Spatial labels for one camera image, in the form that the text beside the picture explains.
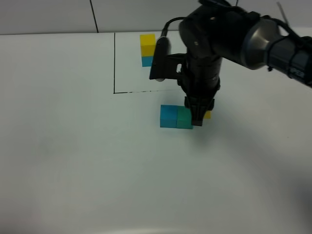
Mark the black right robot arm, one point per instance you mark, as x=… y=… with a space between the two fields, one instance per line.
x=216 y=31

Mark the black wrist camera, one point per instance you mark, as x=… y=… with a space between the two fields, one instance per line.
x=158 y=69

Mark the template yellow cube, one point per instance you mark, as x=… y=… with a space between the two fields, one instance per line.
x=147 y=45

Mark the template blue cube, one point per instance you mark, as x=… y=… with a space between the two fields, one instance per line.
x=147 y=61

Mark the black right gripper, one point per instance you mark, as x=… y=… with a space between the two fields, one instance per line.
x=200 y=81

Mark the green cube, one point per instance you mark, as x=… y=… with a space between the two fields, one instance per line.
x=184 y=118

